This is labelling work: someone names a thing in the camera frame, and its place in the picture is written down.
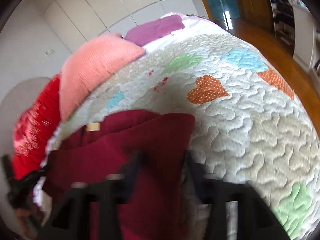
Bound dark red garment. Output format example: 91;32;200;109
43;110;195;239

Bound pink ribbed pillow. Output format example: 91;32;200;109
59;33;145;122

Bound heart patterned quilt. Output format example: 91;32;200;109
47;16;319;239

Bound red floral pillow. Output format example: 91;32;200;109
12;73;61;179

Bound purple pillow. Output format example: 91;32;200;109
125;15;184;47

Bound white wardrobe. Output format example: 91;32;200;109
43;0;197;52

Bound cluttered shelf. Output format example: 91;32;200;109
270;0;295;46

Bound white cabinet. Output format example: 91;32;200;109
292;5;319;73

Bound round grey headboard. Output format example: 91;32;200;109
0;77;50;156

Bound wooden door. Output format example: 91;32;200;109
237;0;274;33

